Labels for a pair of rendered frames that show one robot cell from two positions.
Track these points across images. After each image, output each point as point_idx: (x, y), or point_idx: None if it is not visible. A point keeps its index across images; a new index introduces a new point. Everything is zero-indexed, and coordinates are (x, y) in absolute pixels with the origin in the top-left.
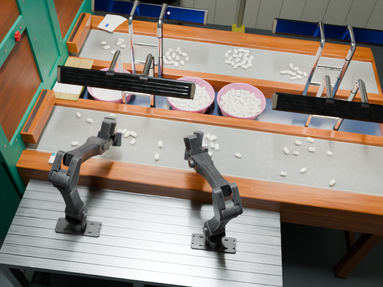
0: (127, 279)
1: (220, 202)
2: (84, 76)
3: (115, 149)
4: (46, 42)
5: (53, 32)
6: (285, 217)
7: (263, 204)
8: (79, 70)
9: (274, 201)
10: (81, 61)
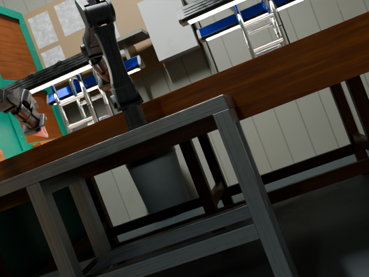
0: (16, 181)
1: (82, 1)
2: (10, 88)
3: None
4: (0, 124)
5: (12, 125)
6: (245, 103)
7: (204, 93)
8: (5, 87)
9: (212, 78)
10: None
